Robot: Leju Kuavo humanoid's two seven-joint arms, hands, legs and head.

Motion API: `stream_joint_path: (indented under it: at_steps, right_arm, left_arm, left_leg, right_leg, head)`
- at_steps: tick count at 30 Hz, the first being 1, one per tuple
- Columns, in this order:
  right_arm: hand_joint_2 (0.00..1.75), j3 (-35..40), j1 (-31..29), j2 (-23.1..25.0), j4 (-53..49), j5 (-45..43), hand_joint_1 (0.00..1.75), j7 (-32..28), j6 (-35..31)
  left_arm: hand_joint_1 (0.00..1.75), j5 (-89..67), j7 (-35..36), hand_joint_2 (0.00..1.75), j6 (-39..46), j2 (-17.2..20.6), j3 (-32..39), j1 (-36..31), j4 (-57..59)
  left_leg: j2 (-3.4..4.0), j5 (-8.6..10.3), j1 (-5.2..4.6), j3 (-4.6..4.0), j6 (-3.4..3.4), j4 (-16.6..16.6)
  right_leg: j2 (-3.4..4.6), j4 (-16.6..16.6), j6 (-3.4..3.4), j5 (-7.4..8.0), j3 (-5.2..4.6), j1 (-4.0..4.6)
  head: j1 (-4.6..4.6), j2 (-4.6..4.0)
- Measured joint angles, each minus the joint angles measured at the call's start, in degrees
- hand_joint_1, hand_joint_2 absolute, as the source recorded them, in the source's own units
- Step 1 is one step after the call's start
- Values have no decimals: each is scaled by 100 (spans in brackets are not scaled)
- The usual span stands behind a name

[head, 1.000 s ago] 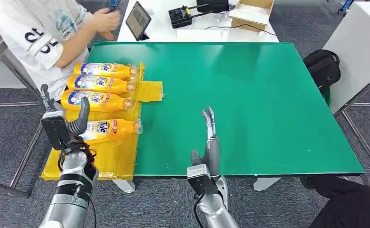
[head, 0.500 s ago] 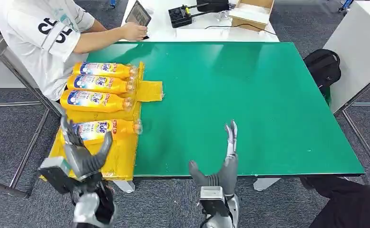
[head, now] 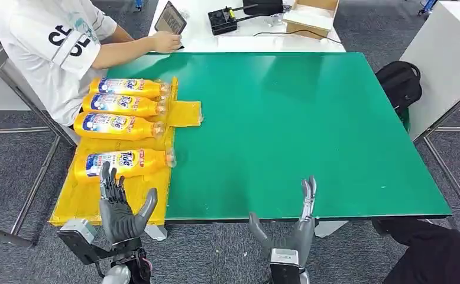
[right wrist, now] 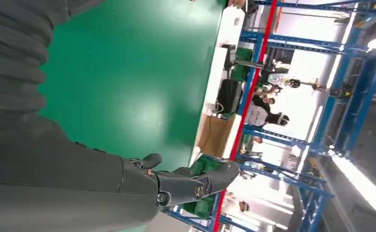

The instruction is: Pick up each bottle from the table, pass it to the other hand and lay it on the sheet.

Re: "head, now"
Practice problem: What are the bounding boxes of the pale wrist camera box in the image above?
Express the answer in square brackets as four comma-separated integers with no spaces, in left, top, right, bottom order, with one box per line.
[269,248,302,284]
[57,218,98,251]

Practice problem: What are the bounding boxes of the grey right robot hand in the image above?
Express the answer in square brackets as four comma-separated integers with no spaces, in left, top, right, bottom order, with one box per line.
[248,175,318,269]

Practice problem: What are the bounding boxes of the white table foot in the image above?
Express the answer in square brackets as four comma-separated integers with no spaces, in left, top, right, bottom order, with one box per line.
[314,220,349,238]
[144,224,168,242]

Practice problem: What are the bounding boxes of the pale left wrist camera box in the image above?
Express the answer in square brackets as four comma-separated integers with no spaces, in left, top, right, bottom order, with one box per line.
[57,218,98,251]

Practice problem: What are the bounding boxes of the black case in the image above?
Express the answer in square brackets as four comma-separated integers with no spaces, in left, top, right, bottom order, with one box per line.
[242,0,285,17]

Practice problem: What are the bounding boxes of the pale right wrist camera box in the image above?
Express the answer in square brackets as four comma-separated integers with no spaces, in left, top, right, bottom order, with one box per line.
[269,248,302,284]

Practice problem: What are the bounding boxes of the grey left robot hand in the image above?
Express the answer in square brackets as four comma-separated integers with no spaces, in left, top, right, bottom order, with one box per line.
[98,161,158,246]

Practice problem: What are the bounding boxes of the black backpack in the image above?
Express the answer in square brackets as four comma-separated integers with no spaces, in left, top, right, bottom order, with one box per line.
[375,60,423,117]

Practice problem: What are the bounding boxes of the cardboard box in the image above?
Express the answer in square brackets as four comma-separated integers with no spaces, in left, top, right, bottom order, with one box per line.
[283,0,341,41]

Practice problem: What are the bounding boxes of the black cable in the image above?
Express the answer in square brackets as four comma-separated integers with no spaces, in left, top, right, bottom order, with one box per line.
[252,29,342,44]

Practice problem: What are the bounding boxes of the white table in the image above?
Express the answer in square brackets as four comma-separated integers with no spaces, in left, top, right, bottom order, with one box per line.
[147,0,346,54]

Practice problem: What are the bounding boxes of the dark tablet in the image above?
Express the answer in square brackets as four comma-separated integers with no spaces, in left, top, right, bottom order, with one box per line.
[154,1,187,36]

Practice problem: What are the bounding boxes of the black device with antennas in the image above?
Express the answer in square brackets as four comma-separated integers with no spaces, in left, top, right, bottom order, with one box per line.
[208,4,259,37]

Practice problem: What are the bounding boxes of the person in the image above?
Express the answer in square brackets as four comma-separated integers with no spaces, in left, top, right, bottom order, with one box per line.
[0,0,184,127]

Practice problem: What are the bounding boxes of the person's hand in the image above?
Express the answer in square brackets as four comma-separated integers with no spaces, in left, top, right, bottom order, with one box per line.
[150,30,183,54]

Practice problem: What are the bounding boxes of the orange detergent bottle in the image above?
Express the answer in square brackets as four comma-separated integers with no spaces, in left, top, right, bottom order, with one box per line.
[82,93,168,118]
[73,111,166,141]
[74,148,176,183]
[89,77,171,99]

